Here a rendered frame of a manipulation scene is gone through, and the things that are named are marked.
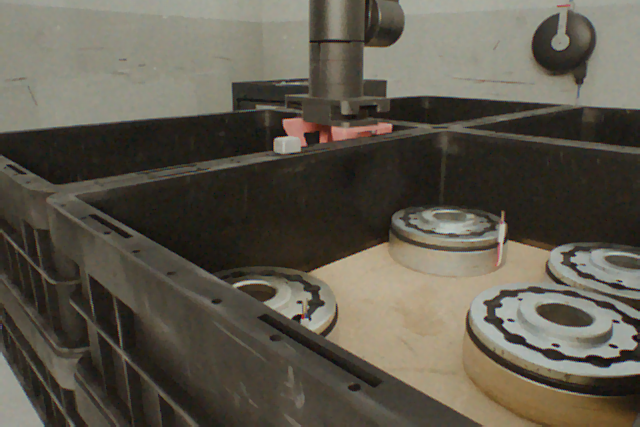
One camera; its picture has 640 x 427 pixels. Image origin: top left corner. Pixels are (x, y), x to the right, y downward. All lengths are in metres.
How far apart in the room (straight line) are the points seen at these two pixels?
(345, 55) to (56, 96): 3.28
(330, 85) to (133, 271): 0.35
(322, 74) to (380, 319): 0.26
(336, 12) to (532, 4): 3.29
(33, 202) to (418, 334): 0.25
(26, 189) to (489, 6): 3.65
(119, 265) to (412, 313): 0.22
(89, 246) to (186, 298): 0.09
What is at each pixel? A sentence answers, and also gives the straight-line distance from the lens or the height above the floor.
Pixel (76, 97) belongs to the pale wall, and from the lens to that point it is 3.77.
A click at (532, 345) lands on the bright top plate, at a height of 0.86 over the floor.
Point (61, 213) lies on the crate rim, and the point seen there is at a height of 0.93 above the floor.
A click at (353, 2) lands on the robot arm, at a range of 0.52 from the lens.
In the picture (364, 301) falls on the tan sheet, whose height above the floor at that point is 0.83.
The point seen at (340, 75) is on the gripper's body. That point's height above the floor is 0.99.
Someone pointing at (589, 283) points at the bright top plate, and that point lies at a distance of 0.37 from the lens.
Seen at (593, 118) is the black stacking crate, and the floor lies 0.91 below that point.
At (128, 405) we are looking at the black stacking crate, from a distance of 0.30.
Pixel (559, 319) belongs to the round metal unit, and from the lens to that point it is 0.33.
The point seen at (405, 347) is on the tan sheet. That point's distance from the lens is 0.33.
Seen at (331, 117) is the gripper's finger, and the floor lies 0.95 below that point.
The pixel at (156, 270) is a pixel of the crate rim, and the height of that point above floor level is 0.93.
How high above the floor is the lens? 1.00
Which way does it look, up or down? 16 degrees down
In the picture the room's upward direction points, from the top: straight up
